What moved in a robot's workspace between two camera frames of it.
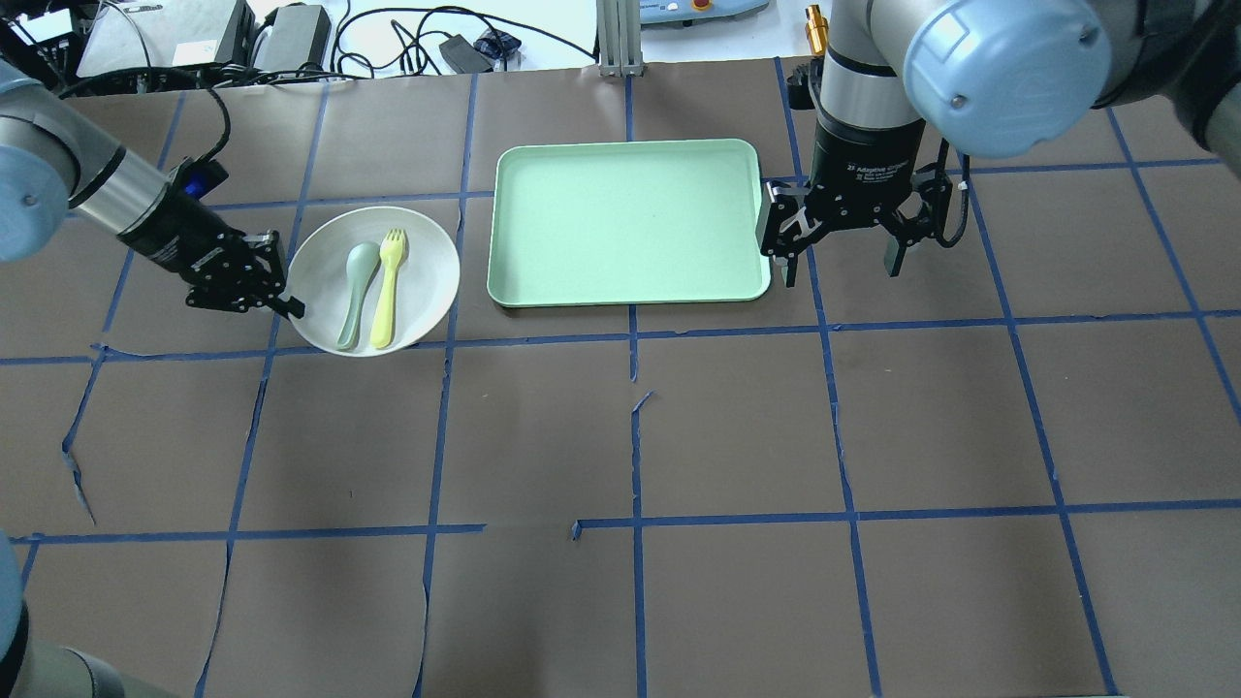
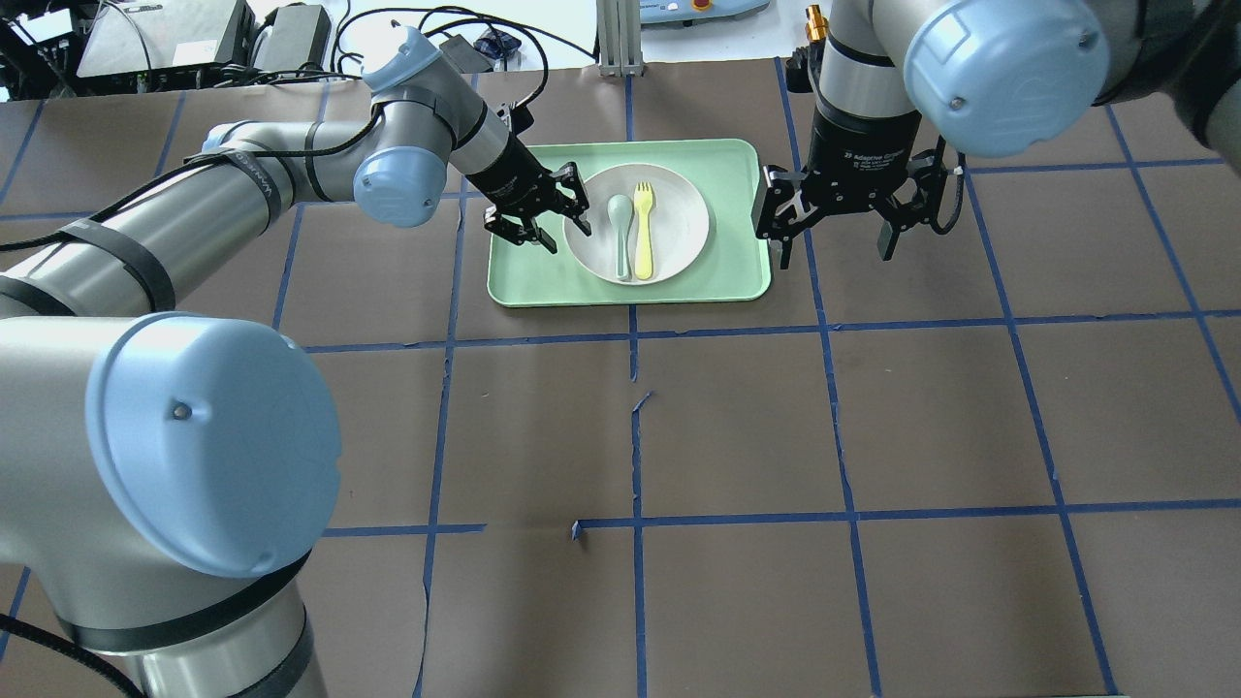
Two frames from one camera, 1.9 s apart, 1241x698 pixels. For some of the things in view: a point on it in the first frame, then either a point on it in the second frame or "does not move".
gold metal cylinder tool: (816, 30) does not move
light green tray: (625, 221) does not move
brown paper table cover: (1013, 473) does not move
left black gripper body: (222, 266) -> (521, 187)
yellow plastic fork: (392, 248) -> (644, 255)
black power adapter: (293, 37) does not move
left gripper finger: (268, 248) -> (578, 206)
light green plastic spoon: (362, 260) -> (620, 208)
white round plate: (372, 280) -> (679, 221)
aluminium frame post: (620, 38) does not move
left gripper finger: (270, 300) -> (543, 237)
